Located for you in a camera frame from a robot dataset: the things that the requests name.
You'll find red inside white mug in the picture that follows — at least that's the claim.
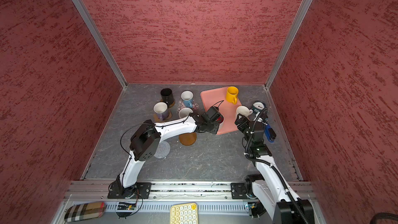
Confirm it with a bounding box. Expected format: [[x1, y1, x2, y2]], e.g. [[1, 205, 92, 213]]
[[217, 115, 224, 134]]

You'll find white mug back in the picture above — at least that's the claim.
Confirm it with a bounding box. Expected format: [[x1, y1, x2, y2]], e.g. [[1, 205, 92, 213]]
[[178, 107, 193, 119]]

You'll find brown wooden round coaster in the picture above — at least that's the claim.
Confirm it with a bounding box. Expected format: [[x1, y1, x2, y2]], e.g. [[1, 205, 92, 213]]
[[179, 132, 197, 146]]

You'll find blue mug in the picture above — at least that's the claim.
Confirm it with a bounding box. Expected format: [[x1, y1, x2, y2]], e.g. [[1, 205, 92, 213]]
[[181, 91, 194, 109]]

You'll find yellow mug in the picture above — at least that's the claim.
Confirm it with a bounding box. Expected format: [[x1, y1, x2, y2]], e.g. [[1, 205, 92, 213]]
[[226, 87, 239, 105]]

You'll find purple mug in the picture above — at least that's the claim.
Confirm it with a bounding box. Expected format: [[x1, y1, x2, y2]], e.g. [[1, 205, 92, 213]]
[[153, 102, 170, 121]]

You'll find black mug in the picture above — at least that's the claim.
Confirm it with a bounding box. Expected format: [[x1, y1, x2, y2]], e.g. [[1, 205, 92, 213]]
[[161, 88, 175, 105]]

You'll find grey round coaster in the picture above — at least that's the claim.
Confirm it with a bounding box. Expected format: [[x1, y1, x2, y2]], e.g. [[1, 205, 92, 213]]
[[154, 141, 171, 159]]

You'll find pink flower coaster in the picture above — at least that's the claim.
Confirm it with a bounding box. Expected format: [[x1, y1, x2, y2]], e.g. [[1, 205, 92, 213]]
[[177, 100, 199, 112]]

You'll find dark glossy brown coaster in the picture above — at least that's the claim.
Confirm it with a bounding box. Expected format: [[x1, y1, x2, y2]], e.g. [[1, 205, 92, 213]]
[[160, 99, 175, 108]]

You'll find paw print cork coaster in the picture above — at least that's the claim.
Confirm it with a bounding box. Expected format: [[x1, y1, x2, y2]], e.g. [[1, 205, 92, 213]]
[[153, 110, 172, 122]]

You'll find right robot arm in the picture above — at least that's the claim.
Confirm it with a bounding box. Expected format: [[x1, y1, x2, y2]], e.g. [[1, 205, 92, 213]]
[[235, 108, 315, 224]]

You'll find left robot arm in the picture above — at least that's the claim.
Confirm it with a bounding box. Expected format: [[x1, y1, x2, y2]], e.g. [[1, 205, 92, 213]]
[[107, 106, 222, 199]]

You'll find blue stapler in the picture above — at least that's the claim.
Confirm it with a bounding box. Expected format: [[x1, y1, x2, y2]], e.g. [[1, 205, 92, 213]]
[[264, 124, 277, 143]]

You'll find pink tray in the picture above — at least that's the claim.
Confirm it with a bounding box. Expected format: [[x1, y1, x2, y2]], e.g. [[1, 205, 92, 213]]
[[200, 87, 241, 135]]

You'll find yellow keypad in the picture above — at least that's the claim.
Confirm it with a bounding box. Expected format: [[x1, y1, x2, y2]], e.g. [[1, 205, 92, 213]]
[[170, 202, 199, 224]]

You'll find plaid glasses case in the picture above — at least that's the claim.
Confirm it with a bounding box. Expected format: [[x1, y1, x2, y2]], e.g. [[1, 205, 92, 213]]
[[64, 202, 106, 223]]

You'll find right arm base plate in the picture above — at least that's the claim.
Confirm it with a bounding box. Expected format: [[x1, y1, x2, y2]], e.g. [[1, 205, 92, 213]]
[[231, 183, 248, 200]]

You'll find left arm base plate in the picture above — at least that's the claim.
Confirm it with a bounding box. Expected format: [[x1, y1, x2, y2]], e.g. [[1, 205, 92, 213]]
[[107, 181, 152, 199]]

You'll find black cable corner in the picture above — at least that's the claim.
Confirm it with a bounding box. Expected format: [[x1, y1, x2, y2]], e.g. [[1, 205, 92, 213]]
[[370, 213, 398, 224]]

